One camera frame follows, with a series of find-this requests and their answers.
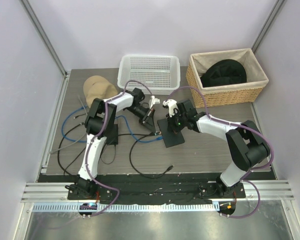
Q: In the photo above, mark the beige cap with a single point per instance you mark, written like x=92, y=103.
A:
x=98, y=87

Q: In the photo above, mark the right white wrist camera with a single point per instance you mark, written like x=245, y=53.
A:
x=171, y=105

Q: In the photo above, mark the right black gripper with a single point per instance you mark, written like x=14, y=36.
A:
x=171, y=123

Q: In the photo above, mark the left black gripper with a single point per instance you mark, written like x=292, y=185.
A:
x=148, y=120

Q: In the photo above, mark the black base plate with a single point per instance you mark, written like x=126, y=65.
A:
x=155, y=187

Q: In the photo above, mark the black cap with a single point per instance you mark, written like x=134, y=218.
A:
x=223, y=73

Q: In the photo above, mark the white plastic basket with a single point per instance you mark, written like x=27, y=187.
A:
x=159, y=73

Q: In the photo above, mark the black power adapter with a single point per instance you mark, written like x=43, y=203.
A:
x=113, y=137

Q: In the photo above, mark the wicker basket with liner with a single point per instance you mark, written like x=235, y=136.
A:
x=199, y=63

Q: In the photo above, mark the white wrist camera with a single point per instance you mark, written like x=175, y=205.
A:
x=153, y=101
x=171, y=105

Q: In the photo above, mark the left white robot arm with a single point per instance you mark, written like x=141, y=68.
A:
x=99, y=125

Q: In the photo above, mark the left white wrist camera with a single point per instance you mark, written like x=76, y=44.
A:
x=153, y=101

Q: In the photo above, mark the black network switch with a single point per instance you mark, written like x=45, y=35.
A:
x=170, y=138

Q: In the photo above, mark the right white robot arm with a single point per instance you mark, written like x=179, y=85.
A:
x=246, y=145

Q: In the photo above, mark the aluminium rail frame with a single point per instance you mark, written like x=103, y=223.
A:
x=52, y=197

